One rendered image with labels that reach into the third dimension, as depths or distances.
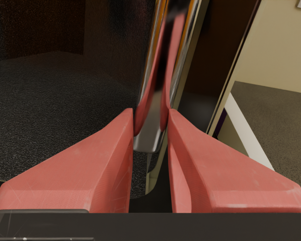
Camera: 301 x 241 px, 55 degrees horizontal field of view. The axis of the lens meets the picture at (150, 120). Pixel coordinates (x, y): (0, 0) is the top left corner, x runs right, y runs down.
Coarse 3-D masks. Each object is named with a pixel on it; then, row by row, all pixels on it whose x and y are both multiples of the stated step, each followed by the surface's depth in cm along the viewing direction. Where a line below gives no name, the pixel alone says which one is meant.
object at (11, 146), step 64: (0, 0) 15; (64, 0) 14; (128, 0) 14; (256, 0) 14; (0, 64) 17; (64, 64) 17; (128, 64) 16; (192, 64) 16; (0, 128) 20; (64, 128) 19
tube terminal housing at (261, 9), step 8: (264, 0) 15; (264, 8) 15; (256, 16) 16; (256, 24) 16; (248, 40) 17; (240, 56) 17; (240, 64) 17; (232, 80) 18; (224, 96) 19; (224, 104) 19; (216, 120) 20
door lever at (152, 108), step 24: (168, 0) 10; (192, 0) 10; (168, 24) 10; (192, 24) 10; (168, 48) 11; (144, 72) 11; (168, 72) 11; (144, 96) 12; (168, 96) 12; (144, 120) 13; (144, 144) 13
